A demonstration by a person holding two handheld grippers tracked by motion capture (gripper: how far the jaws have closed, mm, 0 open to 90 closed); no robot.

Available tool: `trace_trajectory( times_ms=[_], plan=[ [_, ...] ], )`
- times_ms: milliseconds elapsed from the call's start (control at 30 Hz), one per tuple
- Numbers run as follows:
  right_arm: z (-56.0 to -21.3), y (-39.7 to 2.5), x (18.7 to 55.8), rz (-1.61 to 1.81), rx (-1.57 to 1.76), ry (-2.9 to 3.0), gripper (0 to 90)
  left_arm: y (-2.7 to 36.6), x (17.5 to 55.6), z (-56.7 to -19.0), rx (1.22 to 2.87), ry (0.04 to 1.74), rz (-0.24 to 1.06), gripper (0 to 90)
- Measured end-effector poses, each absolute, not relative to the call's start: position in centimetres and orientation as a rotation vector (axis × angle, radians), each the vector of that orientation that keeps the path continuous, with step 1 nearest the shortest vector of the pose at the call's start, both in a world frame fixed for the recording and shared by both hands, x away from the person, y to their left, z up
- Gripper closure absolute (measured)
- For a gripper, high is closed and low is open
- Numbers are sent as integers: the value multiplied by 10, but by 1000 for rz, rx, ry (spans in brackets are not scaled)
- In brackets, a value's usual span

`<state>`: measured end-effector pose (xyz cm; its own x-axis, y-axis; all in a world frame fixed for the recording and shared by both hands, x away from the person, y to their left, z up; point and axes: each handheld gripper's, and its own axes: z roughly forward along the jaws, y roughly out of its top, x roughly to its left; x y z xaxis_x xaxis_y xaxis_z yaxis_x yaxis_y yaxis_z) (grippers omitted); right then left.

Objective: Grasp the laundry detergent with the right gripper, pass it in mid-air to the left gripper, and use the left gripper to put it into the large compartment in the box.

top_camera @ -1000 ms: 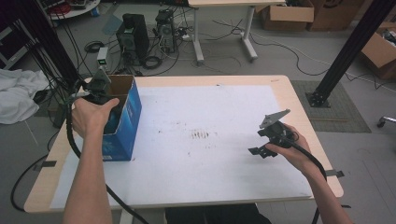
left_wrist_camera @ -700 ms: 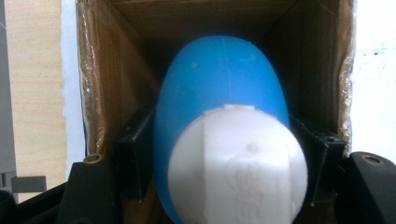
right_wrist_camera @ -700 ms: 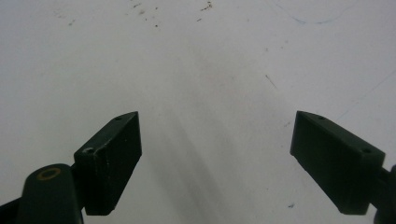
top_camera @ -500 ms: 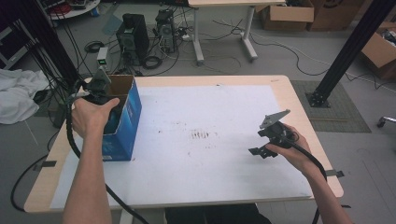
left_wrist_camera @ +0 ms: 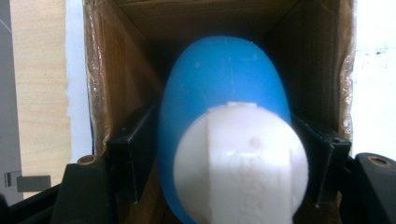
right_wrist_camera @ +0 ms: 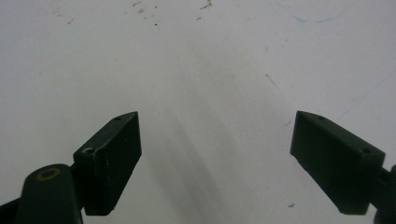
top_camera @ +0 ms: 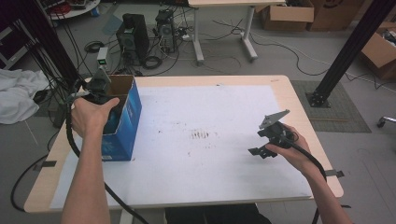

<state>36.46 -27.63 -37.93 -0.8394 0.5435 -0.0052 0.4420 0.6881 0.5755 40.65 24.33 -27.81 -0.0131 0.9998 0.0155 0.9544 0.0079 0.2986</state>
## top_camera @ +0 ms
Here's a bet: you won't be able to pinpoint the coiled black cable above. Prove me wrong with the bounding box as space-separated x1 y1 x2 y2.
83 40 106 53
141 54 163 70

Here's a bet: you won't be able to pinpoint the black computer tower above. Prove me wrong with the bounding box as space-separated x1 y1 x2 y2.
116 12 151 65

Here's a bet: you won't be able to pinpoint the blue cardboard box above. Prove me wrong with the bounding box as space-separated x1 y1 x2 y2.
83 74 143 162

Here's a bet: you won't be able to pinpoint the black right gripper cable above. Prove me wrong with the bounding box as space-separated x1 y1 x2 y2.
284 132 328 224

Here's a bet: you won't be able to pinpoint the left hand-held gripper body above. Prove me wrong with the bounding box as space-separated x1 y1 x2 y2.
81 67 114 105

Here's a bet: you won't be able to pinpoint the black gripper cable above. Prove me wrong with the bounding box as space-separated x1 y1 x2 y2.
64 78 150 224
284 132 328 224

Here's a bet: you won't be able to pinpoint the white cloth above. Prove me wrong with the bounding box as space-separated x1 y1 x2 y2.
0 68 51 125

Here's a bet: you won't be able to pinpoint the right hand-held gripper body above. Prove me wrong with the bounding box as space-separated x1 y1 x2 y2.
257 108 296 149

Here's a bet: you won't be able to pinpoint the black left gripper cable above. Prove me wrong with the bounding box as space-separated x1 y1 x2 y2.
64 78 150 224

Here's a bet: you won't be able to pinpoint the grey floor mat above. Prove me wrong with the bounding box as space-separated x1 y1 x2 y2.
290 79 373 134

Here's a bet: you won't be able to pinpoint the round white table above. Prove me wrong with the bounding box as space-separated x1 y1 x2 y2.
39 0 102 21

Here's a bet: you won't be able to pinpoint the person's dark pants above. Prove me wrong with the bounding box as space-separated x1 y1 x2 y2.
163 203 273 224

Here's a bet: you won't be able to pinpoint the white desk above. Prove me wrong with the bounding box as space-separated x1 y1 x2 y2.
187 0 287 63

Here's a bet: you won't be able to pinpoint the person's right hand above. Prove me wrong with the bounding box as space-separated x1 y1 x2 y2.
264 123 312 179

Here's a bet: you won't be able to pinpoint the person's left hand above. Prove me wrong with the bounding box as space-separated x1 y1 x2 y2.
70 96 120 140

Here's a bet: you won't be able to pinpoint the large closed cardboard box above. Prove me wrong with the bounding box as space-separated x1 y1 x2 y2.
307 0 370 32

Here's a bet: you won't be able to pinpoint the open cardboard box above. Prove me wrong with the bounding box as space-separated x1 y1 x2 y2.
261 0 316 32

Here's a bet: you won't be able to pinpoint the cardboard box with dark contents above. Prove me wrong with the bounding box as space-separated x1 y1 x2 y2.
360 21 396 80

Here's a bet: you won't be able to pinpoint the grey open computer tower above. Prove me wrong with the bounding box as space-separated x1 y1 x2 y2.
154 8 177 54

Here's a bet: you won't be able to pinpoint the white paper sheet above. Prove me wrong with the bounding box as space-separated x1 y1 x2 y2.
49 84 313 210

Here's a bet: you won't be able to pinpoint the black metal stand with base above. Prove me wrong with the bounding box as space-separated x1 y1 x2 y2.
305 0 396 108

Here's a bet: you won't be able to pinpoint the grey tape strip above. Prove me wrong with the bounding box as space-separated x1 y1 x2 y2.
33 160 58 172
324 169 346 179

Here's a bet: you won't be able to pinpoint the small white device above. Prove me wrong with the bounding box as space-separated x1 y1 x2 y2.
96 46 109 68

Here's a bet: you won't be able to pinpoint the chair caster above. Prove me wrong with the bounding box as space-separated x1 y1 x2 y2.
376 115 396 129

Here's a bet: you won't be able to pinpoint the black metal stand with cables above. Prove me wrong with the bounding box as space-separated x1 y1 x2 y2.
18 0 81 86

